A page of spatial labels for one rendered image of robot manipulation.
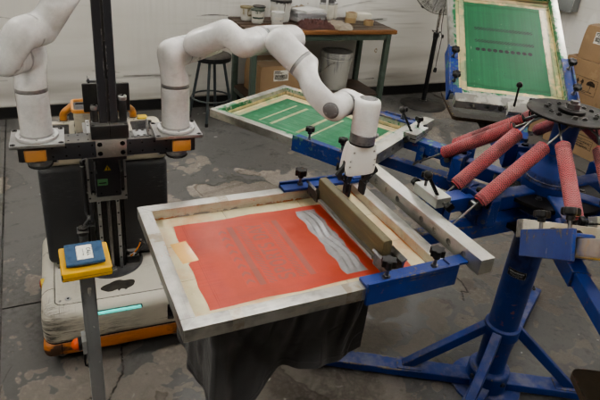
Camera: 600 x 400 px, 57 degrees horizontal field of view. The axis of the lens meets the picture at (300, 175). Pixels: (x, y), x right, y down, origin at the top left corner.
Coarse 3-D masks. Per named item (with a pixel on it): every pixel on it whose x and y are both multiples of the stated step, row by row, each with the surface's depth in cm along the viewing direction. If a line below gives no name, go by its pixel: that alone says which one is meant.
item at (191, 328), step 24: (264, 192) 187; (288, 192) 189; (144, 216) 167; (168, 216) 173; (384, 216) 182; (408, 240) 171; (168, 264) 146; (168, 288) 138; (336, 288) 143; (360, 288) 144; (192, 312) 130; (216, 312) 131; (240, 312) 132; (264, 312) 133; (288, 312) 136; (192, 336) 127
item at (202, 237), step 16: (304, 208) 187; (320, 208) 188; (192, 224) 172; (208, 224) 172; (224, 224) 173; (240, 224) 174; (288, 224) 177; (304, 224) 178; (336, 224) 179; (192, 240) 164; (208, 240) 164; (304, 240) 169; (208, 256) 157; (224, 256) 158
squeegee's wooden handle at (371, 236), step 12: (324, 180) 184; (324, 192) 183; (336, 192) 177; (336, 204) 176; (348, 204) 170; (348, 216) 170; (360, 216) 164; (360, 228) 164; (372, 228) 159; (372, 240) 158; (384, 240) 154; (372, 252) 159; (384, 252) 155
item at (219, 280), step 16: (352, 240) 171; (320, 256) 162; (368, 256) 164; (208, 272) 150; (224, 272) 151; (320, 272) 155; (336, 272) 156; (368, 272) 157; (208, 288) 144; (224, 288) 145; (240, 288) 146; (256, 288) 146; (272, 288) 147; (288, 288) 147; (304, 288) 148; (208, 304) 139; (224, 304) 139
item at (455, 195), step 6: (450, 192) 188; (456, 192) 189; (456, 198) 185; (462, 198) 185; (468, 198) 186; (456, 204) 185; (462, 204) 186; (438, 210) 182; (456, 210) 186; (462, 210) 188
